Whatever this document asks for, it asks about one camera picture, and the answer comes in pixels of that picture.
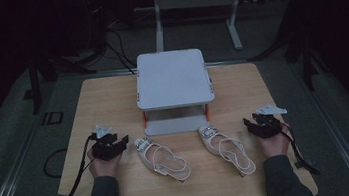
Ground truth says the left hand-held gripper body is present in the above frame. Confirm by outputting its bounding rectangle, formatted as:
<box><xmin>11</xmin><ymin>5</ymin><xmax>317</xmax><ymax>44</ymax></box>
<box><xmin>88</xmin><ymin>121</ymin><xmax>125</xmax><ymax>163</ymax></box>

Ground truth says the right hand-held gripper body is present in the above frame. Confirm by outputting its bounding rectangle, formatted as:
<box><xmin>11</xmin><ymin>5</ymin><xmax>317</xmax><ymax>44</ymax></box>
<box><xmin>247</xmin><ymin>100</ymin><xmax>291</xmax><ymax>141</ymax></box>

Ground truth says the white jewelled slingback shoe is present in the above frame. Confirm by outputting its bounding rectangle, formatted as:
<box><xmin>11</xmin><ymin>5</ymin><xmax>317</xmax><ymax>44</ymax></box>
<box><xmin>197</xmin><ymin>119</ymin><xmax>258</xmax><ymax>182</ymax></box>
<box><xmin>133</xmin><ymin>131</ymin><xmax>194</xmax><ymax>188</ymax></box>

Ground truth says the grey two-tier shoe rack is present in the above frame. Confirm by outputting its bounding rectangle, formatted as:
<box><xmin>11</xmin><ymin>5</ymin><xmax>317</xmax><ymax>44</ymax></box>
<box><xmin>130</xmin><ymin>45</ymin><xmax>221</xmax><ymax>139</ymax></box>

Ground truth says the person's right hand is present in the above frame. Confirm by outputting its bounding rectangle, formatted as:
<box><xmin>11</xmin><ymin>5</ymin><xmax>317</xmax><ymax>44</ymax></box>
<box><xmin>256</xmin><ymin>119</ymin><xmax>294</xmax><ymax>160</ymax></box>

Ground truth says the person's left hand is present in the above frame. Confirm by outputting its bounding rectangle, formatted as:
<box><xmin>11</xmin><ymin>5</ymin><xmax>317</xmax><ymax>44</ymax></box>
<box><xmin>85</xmin><ymin>144</ymin><xmax>127</xmax><ymax>181</ymax></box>

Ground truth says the black tripod stand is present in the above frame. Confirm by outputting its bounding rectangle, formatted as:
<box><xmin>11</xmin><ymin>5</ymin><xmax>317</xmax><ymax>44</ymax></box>
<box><xmin>23</xmin><ymin>46</ymin><xmax>102</xmax><ymax>116</ymax></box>
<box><xmin>243</xmin><ymin>22</ymin><xmax>332</xmax><ymax>101</ymax></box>

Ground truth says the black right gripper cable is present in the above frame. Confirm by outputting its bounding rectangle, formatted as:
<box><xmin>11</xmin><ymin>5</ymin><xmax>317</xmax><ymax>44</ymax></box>
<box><xmin>278</xmin><ymin>118</ymin><xmax>322</xmax><ymax>180</ymax></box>

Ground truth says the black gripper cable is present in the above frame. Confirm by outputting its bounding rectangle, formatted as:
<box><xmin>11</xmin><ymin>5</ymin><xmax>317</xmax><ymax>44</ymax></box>
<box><xmin>30</xmin><ymin>133</ymin><xmax>106</xmax><ymax>196</ymax></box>
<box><xmin>278</xmin><ymin>118</ymin><xmax>322</xmax><ymax>180</ymax></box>

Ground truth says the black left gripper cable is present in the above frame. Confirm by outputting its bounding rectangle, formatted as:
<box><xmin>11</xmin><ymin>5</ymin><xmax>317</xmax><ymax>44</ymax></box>
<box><xmin>30</xmin><ymin>133</ymin><xmax>106</xmax><ymax>196</ymax></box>

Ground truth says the black floor cable loop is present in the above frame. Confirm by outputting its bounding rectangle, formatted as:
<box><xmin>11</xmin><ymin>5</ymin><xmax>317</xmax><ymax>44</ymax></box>
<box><xmin>40</xmin><ymin>146</ymin><xmax>73</xmax><ymax>180</ymax></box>

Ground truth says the black floor cable bundle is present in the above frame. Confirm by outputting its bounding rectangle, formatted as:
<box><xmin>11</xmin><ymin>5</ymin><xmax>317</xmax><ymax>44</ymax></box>
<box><xmin>104</xmin><ymin>25</ymin><xmax>138</xmax><ymax>79</ymax></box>

